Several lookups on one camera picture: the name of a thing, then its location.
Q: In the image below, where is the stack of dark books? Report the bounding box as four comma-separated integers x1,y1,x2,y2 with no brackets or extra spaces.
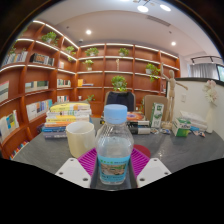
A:
99,111,152,136

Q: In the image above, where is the ceiling air vent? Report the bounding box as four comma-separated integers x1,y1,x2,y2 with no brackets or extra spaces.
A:
145,14,173,28

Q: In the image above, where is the beige chair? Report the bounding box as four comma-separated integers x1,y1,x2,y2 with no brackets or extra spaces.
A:
143,94,169,122

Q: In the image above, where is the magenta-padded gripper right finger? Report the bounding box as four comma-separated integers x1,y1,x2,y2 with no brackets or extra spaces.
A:
129,148,173,189

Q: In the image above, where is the stack of white papers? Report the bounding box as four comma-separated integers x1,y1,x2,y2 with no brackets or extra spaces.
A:
179,110,208,132

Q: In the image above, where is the cream ceramic mug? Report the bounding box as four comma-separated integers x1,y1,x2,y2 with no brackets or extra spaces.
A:
65,120,97,159

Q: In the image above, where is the chair with dark back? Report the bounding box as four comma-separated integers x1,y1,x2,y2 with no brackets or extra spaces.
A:
104,90,137,113

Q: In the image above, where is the window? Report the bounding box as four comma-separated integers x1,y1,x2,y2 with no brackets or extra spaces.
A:
216,63,224,83

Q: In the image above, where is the black track light rail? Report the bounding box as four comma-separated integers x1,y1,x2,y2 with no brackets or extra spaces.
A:
190,54,223,66

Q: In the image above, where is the grey curtain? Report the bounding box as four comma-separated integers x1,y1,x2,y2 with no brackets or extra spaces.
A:
189,62,219,81

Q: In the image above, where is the wooden artist mannequin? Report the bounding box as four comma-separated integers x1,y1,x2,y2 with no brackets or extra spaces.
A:
162,69,189,129

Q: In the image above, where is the wooden shelf unit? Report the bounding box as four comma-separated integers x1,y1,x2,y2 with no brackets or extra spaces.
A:
0,19,182,161

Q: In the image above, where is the white vase with flowers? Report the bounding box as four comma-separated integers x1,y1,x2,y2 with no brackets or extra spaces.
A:
202,79,221,134

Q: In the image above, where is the green-white cardboard box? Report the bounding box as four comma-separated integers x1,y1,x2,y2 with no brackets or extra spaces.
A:
171,117,192,138

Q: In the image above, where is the clear blue-capped water bottle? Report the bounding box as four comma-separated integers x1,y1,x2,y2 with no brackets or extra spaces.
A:
95,103,135,186

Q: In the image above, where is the stack of colourful books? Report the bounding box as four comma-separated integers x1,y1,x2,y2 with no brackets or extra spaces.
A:
41,101,93,140

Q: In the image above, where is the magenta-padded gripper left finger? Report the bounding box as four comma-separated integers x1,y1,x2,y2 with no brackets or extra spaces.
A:
54,148,100,191

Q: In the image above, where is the tall green-white carton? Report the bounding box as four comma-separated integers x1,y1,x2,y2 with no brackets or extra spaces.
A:
149,102,165,129

